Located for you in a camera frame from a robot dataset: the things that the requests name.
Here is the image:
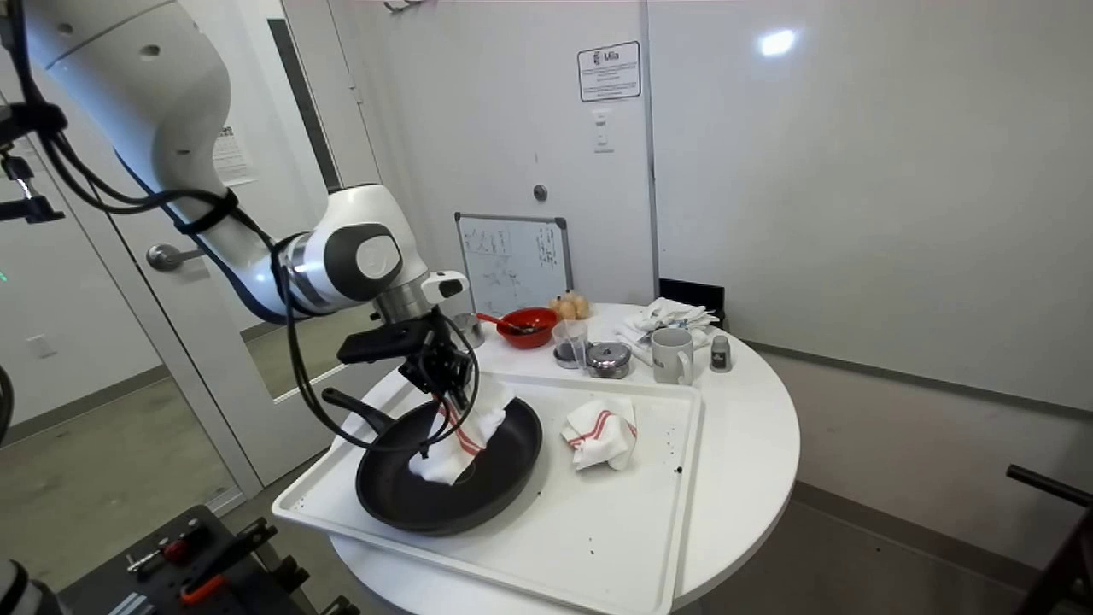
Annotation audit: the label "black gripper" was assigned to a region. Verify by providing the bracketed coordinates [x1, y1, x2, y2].
[396, 315, 481, 436]

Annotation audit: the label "white cloth red stripes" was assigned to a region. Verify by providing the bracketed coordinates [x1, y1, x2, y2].
[556, 393, 641, 477]
[403, 380, 519, 490]

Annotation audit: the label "black frying pan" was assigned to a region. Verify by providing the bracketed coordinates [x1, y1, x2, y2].
[322, 385, 551, 539]

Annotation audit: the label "red bowl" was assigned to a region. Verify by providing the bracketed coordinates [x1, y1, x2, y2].
[474, 305, 564, 353]

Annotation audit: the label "orange bread piece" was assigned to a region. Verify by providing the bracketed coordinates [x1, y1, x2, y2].
[551, 289, 598, 325]

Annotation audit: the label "small framed whiteboard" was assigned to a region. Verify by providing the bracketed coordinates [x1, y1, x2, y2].
[450, 208, 576, 322]

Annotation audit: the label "small metal bowl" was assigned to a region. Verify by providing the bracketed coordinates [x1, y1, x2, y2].
[579, 338, 636, 380]

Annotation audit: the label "white mug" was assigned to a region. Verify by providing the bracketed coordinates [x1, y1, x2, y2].
[644, 325, 715, 391]

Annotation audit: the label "white napkin packets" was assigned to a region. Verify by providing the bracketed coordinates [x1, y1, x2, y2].
[622, 293, 725, 344]

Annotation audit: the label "black box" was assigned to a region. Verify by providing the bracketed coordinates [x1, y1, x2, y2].
[655, 274, 730, 330]

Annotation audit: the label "white door with sign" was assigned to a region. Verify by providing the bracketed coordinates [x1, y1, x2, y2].
[329, 0, 658, 310]

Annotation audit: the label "black breadboard base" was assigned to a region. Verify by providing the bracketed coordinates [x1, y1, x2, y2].
[52, 503, 343, 615]

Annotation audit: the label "white notice sign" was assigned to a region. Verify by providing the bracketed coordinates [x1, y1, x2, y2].
[573, 36, 644, 107]

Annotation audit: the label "black metal stand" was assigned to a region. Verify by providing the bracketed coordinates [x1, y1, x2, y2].
[1004, 462, 1093, 615]

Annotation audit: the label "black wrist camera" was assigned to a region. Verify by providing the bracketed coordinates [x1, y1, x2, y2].
[333, 322, 437, 368]

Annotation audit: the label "white door with handle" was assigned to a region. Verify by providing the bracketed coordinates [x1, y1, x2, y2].
[46, 0, 380, 491]

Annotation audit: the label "orange handled clamp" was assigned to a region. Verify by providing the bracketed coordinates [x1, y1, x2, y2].
[120, 516, 216, 579]
[178, 564, 244, 609]

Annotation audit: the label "silver door handle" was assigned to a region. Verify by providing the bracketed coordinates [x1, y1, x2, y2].
[143, 238, 212, 277]

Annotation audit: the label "black clamp mount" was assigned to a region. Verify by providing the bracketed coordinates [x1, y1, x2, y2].
[0, 100, 67, 228]

